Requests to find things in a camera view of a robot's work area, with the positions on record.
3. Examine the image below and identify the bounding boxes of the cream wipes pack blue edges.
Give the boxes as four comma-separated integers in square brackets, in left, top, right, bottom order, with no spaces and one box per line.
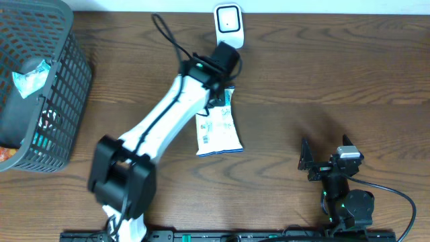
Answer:
[196,86,243,157]

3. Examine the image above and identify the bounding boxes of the green soft wipes pack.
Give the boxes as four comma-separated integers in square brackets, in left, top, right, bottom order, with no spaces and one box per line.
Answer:
[12,60,50,99]

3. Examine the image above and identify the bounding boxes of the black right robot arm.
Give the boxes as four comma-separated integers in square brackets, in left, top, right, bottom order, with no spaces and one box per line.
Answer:
[298,135,374,237]

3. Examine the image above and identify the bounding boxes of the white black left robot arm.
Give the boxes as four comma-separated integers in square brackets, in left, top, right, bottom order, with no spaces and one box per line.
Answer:
[87,42,241,241]

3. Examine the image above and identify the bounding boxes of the white barcode scanner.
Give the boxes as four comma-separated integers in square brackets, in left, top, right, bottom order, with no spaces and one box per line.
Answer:
[214,3,245,49]

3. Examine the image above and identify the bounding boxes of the grey plastic mesh basket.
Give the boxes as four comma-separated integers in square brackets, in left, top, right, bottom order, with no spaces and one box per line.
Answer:
[1,1,92,173]

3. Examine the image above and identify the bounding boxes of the orange tissue pack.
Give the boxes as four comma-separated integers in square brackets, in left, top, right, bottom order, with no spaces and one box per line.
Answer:
[0,147,17,163]

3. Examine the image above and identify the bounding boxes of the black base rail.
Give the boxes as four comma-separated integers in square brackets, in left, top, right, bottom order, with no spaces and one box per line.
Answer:
[59,228,396,242]

